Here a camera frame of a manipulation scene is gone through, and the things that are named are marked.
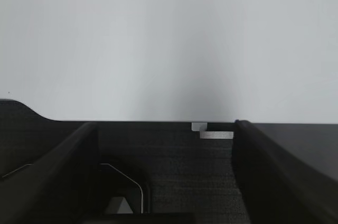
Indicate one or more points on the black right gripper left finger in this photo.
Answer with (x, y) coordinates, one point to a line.
(58, 187)

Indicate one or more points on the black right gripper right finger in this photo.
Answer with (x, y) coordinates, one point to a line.
(286, 173)

